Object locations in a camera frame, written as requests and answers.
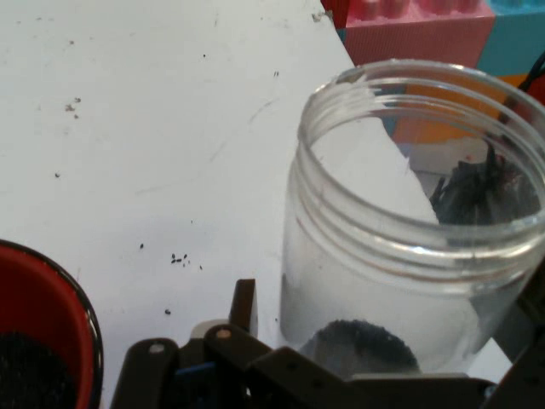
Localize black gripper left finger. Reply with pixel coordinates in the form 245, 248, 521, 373
110, 279, 355, 409

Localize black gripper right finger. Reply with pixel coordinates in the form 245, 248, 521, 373
483, 255, 545, 409

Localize small black seed portion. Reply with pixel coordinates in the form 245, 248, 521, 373
309, 319, 419, 377

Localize clear plastic jar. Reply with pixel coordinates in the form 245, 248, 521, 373
278, 59, 545, 380

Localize red bowl with black rim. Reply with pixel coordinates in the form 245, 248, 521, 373
0, 239, 105, 409

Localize large black seed heap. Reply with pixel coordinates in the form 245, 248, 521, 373
0, 330, 81, 409

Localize orange foam block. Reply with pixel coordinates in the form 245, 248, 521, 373
391, 72, 534, 147

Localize teal foam block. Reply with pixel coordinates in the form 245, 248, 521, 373
476, 0, 545, 86

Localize red foam block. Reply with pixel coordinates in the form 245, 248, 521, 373
320, 0, 497, 70

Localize thin black cable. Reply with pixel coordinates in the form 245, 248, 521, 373
516, 54, 545, 91

